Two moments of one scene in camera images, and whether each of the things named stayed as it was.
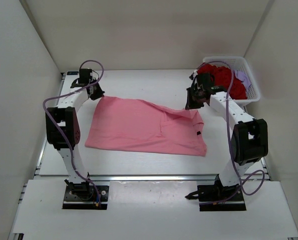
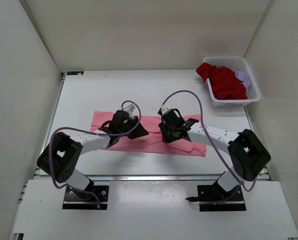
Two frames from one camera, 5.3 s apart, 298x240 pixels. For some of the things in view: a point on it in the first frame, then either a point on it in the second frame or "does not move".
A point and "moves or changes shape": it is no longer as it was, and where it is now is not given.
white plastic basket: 238,63 does not move
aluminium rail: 152,177 does not move
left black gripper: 99,94 to 139,131
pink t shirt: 135,125 moves or changes shape
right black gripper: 191,105 to 166,139
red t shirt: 222,77 does not move
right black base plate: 218,198 does not move
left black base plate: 85,197 does not move
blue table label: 72,73 does not move
